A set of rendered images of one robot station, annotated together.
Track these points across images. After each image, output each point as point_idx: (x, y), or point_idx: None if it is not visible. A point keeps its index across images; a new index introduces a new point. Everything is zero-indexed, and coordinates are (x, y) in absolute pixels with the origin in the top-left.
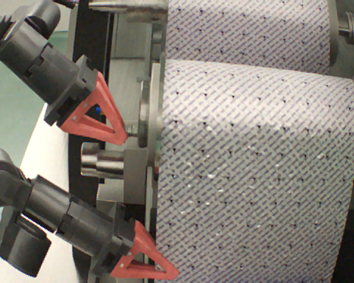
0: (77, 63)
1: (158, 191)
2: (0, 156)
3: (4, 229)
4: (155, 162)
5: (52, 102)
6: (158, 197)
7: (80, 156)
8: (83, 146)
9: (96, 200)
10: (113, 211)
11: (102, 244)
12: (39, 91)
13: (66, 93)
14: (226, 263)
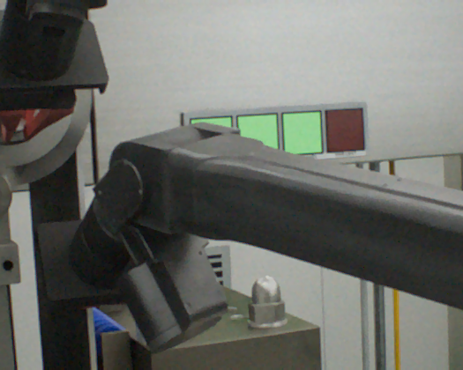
0: None
1: (82, 168)
2: (182, 126)
3: (205, 256)
4: (86, 127)
5: (70, 66)
6: (83, 177)
7: (7, 181)
8: None
9: (18, 246)
10: (66, 225)
11: None
12: (75, 48)
13: (98, 40)
14: None
